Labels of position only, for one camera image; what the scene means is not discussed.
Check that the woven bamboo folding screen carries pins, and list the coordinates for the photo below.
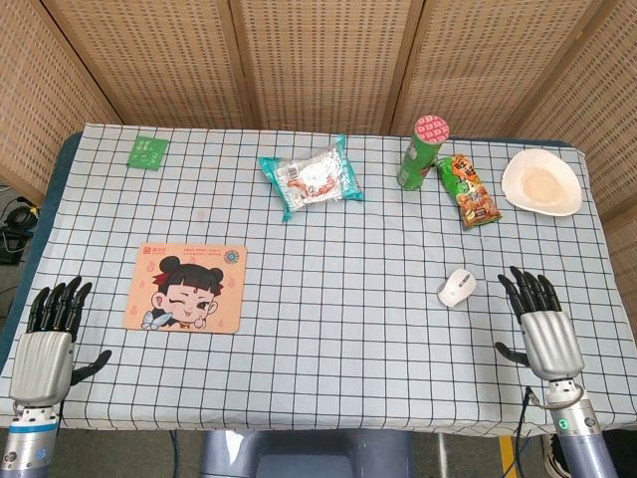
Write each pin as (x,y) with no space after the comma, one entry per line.
(323,60)

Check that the green orange snack bag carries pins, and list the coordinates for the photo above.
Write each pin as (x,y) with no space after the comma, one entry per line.
(470,191)

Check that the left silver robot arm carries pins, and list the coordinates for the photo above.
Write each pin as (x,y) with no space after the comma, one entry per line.
(30,443)

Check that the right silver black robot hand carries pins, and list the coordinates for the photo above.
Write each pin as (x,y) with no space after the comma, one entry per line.
(552,343)

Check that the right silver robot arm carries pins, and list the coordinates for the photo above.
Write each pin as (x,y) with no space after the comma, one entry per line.
(582,443)

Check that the green chip can pink lid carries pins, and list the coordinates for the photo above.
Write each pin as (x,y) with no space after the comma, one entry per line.
(420,159)

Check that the teal clear snack bag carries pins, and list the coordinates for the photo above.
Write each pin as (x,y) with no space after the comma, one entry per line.
(311,176)

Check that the grey blue plastic stool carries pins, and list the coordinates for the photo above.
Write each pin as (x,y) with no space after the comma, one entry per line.
(308,455)

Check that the white shallow bowl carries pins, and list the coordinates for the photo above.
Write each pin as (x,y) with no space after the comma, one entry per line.
(542,184)

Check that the white computer mouse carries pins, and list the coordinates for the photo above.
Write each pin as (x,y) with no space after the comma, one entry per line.
(455,288)

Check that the light blue checkered tablecloth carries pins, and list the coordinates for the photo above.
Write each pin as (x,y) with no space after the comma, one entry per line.
(348,299)

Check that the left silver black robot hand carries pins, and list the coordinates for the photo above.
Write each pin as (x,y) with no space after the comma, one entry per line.
(42,366)

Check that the orange cartoon girl mouse pad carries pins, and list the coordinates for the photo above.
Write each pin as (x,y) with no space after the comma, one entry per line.
(186,291)

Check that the flat green packet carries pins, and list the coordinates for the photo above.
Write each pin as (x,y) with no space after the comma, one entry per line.
(147,152)

